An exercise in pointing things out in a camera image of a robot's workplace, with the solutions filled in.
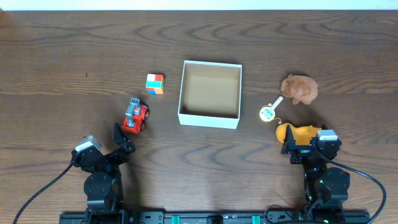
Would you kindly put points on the round wooden rattle toy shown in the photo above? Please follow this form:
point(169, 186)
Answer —
point(267, 112)

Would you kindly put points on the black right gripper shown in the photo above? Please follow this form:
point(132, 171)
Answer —
point(303, 151)

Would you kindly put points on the white open cardboard box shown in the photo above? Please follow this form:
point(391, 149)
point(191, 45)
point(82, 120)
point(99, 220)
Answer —
point(210, 94)

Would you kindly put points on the black mounting rail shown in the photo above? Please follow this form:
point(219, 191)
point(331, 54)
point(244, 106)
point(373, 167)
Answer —
point(270, 216)

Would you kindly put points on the multicoloured puzzle cube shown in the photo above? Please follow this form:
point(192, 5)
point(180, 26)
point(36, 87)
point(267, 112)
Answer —
point(155, 84)

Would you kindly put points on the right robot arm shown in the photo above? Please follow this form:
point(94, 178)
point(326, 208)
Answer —
point(325, 188)

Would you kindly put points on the brown plush toy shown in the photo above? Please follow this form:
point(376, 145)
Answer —
point(300, 88)

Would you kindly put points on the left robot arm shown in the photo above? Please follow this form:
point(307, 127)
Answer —
point(103, 187)

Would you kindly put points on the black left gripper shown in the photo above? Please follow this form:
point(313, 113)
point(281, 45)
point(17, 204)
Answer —
point(112, 156)

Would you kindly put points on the red toy truck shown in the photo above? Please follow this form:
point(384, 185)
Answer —
point(135, 116)

